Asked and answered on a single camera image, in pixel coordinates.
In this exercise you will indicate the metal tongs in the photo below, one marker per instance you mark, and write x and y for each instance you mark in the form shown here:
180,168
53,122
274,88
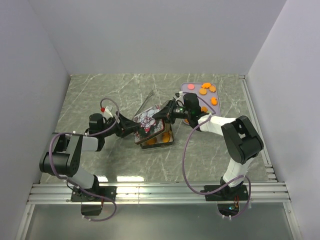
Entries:
144,102

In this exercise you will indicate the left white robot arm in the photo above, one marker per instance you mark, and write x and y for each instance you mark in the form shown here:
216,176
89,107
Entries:
63,155

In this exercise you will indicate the aluminium rail frame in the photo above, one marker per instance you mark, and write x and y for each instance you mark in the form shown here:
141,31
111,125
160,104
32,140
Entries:
152,200

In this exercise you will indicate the gold cookie tin base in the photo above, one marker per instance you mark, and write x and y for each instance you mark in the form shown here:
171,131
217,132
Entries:
160,143

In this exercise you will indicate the orange fish cookie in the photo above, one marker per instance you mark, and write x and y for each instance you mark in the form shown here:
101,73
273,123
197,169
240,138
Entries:
206,85

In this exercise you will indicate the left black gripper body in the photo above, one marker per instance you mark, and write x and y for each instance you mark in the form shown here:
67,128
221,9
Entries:
117,130

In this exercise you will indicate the orange swirl cookie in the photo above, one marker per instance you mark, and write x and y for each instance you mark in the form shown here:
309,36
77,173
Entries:
204,109

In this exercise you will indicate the orange pumpkin cookie right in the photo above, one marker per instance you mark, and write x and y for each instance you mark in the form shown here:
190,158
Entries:
214,101

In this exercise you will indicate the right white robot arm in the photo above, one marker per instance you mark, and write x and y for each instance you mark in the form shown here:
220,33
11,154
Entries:
242,140

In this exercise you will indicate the gold tin lid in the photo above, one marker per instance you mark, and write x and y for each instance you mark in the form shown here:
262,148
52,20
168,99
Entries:
148,126

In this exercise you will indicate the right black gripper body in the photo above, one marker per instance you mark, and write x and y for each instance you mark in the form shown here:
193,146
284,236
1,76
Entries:
176,112

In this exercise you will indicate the lavender plastic tray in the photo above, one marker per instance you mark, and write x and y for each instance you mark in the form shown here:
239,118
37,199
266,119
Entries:
204,100

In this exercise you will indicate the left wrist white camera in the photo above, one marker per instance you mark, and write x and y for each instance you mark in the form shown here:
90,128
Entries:
107,112

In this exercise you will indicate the pink round cookie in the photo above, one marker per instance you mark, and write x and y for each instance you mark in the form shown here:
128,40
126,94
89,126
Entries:
191,87

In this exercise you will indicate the orange round dotted cookie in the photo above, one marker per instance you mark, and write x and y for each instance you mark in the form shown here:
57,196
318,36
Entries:
166,137

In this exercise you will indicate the orange round cookie top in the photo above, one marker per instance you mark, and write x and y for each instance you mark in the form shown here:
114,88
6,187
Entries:
202,91

